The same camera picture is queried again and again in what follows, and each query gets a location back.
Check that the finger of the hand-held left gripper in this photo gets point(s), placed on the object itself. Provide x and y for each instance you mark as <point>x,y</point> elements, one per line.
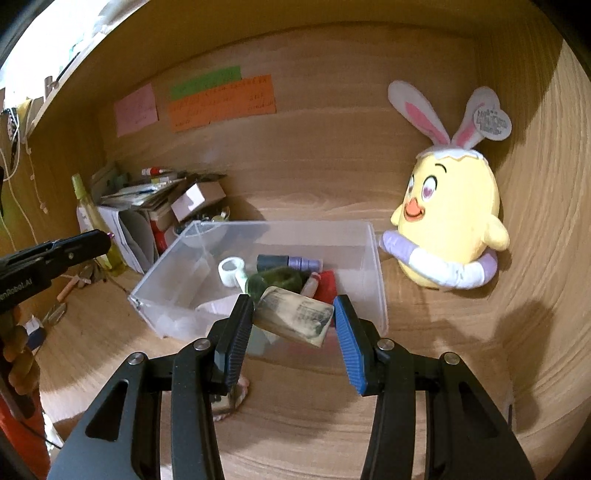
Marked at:
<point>78,247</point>

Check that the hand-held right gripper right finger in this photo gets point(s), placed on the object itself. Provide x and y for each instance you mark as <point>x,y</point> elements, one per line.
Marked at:
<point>348,341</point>

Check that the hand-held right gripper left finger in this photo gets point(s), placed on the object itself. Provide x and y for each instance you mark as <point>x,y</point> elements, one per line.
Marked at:
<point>240,332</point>

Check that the white eraser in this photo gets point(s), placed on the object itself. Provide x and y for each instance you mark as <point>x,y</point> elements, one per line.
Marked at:
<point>295,316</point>

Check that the green bottle with black cap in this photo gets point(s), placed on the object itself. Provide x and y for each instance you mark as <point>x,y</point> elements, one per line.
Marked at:
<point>272,282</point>

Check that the clear plastic storage bin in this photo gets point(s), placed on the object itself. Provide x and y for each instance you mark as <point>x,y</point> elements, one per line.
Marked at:
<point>184,295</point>

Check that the white lip balm tube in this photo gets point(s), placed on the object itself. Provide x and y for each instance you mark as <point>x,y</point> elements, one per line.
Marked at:
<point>310,284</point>

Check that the dark blue bottle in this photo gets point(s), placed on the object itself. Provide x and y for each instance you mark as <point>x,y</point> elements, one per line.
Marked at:
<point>277,264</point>

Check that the person's left forearm orange sleeve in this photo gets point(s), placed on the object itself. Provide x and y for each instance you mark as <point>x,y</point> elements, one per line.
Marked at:
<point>23,434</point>

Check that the person's left hand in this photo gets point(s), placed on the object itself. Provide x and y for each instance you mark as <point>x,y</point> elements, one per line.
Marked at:
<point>18,355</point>

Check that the yellow-green spray bottle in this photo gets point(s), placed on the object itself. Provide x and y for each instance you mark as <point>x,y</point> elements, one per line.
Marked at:
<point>94,217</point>

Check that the white paper holder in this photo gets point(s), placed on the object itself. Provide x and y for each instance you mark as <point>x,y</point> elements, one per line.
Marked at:
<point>134,240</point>

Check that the red box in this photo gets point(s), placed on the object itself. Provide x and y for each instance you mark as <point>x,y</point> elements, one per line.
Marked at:
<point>328,286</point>

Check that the white tape roll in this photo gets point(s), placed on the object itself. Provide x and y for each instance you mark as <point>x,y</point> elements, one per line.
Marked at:
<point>231,272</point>

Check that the stack of papers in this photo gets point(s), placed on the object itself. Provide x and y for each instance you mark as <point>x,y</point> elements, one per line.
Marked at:
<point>138,191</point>

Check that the clear plastic cup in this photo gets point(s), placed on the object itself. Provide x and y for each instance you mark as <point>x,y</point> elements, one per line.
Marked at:
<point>205,237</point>

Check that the white marker with red cap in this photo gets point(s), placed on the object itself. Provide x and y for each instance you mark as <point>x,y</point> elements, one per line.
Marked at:
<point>157,171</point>

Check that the small white cardboard box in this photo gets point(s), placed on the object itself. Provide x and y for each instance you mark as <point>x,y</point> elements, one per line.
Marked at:
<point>196,198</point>

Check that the pink paper note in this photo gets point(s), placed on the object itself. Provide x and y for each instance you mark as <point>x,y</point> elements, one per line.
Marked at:
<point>136,110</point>

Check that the yellow chick plush toy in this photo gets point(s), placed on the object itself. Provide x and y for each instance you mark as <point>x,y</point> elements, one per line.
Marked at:
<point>448,217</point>

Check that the orange paper note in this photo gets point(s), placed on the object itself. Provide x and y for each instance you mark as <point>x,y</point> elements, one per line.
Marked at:
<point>221,113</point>

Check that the green paper note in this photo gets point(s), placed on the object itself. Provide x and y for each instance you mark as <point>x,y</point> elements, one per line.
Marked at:
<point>203,83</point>

